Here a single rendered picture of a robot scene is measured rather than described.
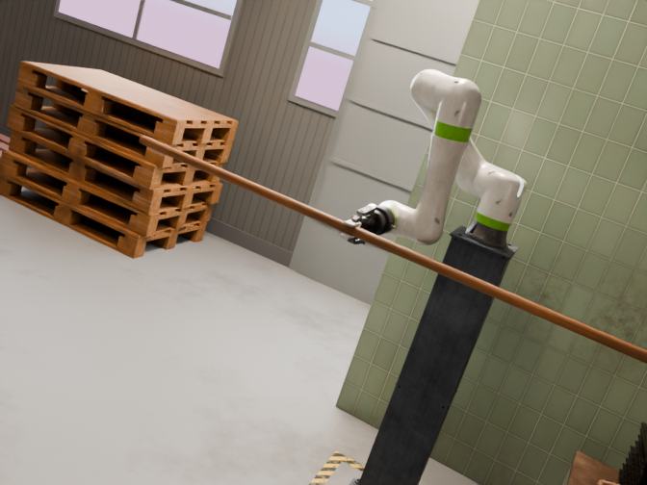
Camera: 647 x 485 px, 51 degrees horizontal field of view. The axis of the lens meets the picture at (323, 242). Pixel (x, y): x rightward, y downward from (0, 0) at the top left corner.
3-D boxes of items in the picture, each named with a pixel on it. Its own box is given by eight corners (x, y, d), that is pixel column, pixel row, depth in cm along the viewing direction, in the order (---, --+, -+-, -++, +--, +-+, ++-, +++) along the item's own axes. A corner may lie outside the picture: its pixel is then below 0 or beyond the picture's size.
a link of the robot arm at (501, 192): (487, 217, 248) (506, 167, 243) (517, 233, 235) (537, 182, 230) (461, 213, 241) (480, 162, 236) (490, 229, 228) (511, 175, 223)
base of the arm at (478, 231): (473, 225, 258) (478, 211, 256) (511, 240, 254) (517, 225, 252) (461, 235, 234) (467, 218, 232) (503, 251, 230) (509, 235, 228)
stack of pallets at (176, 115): (211, 241, 528) (244, 121, 502) (139, 262, 445) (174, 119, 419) (78, 182, 566) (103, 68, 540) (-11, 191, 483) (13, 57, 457)
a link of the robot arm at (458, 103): (467, 77, 216) (437, 72, 210) (494, 86, 206) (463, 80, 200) (452, 133, 222) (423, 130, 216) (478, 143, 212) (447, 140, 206)
